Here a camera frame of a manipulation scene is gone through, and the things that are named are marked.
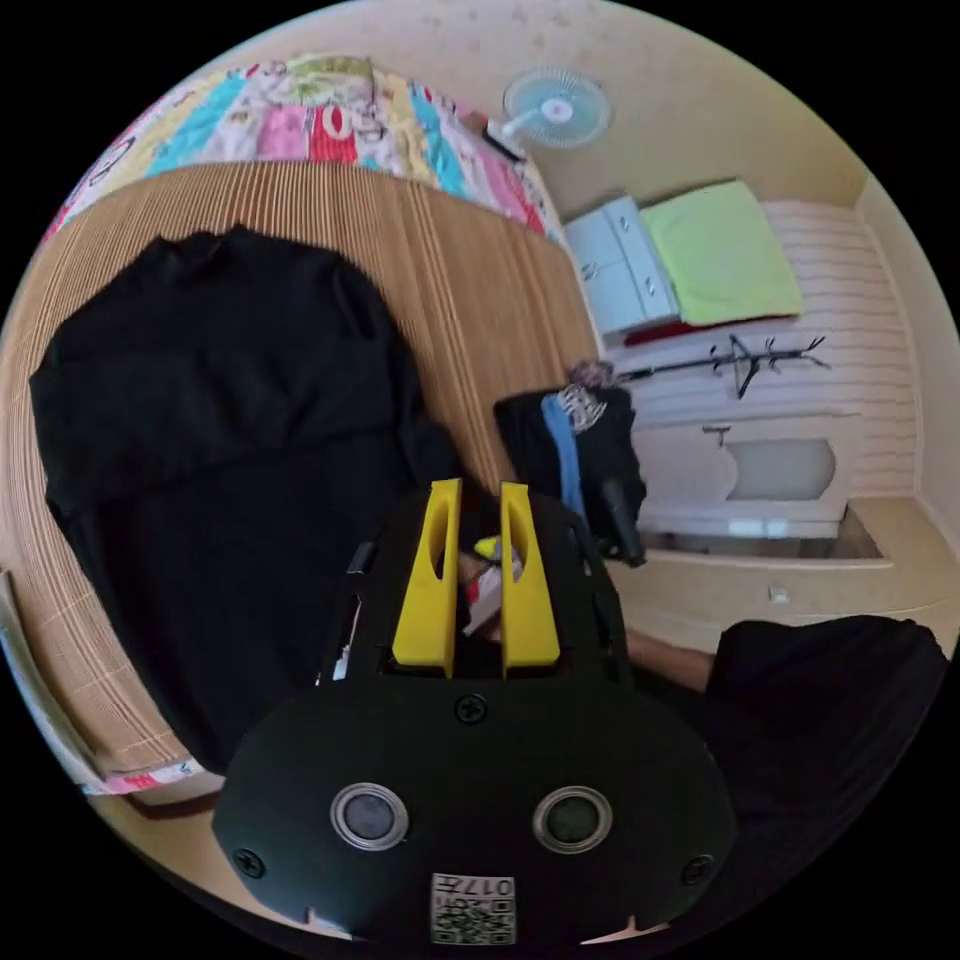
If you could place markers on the bed with woven mat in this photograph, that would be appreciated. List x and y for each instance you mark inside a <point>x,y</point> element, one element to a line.
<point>472,270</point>

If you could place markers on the light green curtain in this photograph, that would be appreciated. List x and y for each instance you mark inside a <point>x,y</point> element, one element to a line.
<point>720,255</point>

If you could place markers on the white cupboard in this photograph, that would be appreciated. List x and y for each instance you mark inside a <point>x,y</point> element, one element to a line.
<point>619,262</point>

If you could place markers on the white and blue fan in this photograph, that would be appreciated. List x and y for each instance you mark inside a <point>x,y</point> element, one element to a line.
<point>556,111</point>

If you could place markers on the pile of clothes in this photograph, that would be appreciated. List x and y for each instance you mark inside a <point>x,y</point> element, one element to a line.
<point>600,450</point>

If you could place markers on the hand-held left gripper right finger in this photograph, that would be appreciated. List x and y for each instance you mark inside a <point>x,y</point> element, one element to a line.
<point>531,615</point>

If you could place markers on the person's body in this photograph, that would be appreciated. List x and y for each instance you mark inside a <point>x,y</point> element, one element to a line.
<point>810,720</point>

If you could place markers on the black long sleeve shirt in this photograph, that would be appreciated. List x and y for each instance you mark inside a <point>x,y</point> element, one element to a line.
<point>225,390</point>

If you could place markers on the black coat rack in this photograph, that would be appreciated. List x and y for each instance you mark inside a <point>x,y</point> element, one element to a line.
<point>742,361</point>

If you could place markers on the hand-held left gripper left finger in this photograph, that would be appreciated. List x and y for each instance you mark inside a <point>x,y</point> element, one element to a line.
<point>427,615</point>

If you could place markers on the white door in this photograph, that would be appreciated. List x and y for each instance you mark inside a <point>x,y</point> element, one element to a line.
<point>757,469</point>

